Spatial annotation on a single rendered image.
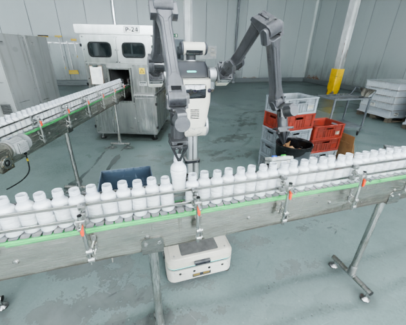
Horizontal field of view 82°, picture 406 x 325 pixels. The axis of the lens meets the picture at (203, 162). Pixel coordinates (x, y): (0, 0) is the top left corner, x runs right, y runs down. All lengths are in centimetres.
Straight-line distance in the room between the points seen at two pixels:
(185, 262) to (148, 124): 332
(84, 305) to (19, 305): 46
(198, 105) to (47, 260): 112
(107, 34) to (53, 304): 391
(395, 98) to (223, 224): 712
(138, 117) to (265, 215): 381
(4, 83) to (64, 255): 579
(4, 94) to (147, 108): 335
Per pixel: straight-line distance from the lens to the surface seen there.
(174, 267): 189
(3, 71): 666
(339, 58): 1106
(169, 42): 99
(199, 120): 156
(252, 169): 113
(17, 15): 1354
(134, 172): 162
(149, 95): 461
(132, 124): 482
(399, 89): 793
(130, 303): 204
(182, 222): 110
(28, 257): 120
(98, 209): 106
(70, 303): 218
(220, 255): 194
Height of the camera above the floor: 166
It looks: 26 degrees down
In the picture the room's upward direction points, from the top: 1 degrees clockwise
